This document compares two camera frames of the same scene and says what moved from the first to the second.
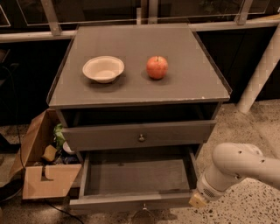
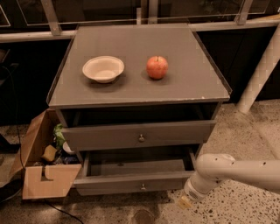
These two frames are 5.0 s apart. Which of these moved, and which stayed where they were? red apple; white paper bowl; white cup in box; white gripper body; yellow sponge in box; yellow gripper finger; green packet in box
Moved: white gripper body; yellow gripper finger
Stayed: green packet in box; white paper bowl; yellow sponge in box; red apple; white cup in box
